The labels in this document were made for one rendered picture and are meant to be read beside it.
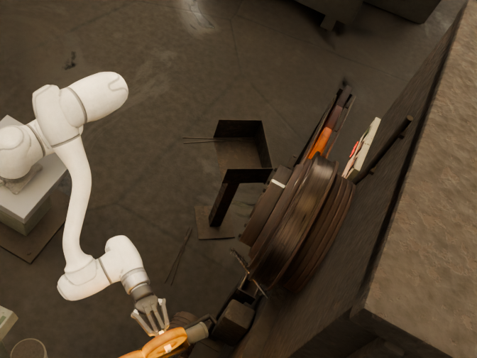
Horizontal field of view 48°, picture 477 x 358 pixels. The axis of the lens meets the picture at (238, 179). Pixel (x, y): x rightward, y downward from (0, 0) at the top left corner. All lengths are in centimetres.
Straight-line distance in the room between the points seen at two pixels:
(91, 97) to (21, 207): 81
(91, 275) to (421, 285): 120
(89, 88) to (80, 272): 61
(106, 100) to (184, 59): 182
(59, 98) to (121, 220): 121
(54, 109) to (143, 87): 167
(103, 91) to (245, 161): 86
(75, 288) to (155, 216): 108
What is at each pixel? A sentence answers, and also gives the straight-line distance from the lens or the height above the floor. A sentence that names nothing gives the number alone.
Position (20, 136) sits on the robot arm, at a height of 68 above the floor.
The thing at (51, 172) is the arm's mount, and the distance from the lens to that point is 255.
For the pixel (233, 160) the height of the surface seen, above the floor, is 60.
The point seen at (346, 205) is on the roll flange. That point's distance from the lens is 160.
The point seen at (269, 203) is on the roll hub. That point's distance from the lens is 160.
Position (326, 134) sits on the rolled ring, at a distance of 246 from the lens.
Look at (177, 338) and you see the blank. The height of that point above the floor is 81.
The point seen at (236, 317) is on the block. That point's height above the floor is 80.
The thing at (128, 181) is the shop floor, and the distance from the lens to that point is 300.
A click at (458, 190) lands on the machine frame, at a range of 119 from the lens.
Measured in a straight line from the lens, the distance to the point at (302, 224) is 152.
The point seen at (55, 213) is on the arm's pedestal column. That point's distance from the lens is 288.
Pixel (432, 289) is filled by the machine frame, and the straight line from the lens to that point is 104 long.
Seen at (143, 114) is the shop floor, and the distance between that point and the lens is 327.
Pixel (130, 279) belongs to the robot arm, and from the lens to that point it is 190.
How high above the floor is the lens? 257
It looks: 55 degrees down
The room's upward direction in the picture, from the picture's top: 24 degrees clockwise
